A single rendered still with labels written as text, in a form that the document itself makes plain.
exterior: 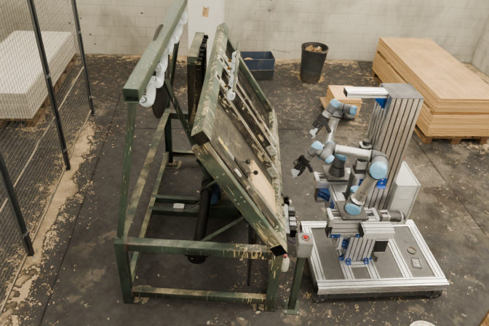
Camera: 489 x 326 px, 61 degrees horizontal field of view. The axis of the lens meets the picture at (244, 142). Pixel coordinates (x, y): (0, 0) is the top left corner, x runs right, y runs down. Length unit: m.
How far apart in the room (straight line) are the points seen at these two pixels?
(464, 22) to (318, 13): 3.11
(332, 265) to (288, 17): 5.56
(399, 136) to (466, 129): 3.64
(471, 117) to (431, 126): 0.59
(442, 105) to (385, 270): 3.01
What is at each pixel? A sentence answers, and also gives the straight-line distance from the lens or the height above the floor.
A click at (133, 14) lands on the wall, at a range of 8.55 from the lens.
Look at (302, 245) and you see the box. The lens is 3.41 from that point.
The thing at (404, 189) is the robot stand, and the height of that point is 1.19.
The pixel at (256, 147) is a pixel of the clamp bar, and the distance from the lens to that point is 3.79.
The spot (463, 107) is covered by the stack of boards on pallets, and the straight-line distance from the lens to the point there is 6.77.
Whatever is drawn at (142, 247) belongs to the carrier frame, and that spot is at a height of 0.77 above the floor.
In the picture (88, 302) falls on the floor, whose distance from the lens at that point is 4.27.
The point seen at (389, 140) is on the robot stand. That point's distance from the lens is 3.45.
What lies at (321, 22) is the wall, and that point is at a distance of 8.78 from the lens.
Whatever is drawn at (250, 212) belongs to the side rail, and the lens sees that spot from 3.14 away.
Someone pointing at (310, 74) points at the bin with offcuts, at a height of 0.18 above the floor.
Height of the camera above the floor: 3.39
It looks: 34 degrees down
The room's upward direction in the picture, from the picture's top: 4 degrees clockwise
